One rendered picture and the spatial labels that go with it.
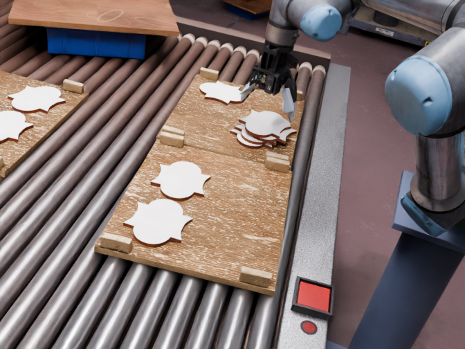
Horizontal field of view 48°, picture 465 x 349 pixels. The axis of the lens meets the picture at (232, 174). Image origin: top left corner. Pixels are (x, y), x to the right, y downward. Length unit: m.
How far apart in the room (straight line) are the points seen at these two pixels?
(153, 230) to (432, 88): 0.57
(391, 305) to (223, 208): 0.68
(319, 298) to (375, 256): 1.64
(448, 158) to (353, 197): 1.98
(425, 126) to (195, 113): 0.77
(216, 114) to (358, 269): 1.30
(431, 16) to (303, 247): 0.51
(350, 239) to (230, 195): 1.56
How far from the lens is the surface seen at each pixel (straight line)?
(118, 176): 1.23
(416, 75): 0.84
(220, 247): 1.06
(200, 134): 1.39
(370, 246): 2.70
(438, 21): 1.01
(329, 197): 1.31
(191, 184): 1.19
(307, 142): 1.49
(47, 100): 1.47
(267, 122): 1.42
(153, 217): 1.09
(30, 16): 1.74
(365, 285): 2.49
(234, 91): 1.62
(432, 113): 0.84
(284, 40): 1.27
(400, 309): 1.63
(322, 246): 1.16
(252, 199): 1.19
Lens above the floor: 1.65
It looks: 35 degrees down
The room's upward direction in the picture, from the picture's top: 11 degrees clockwise
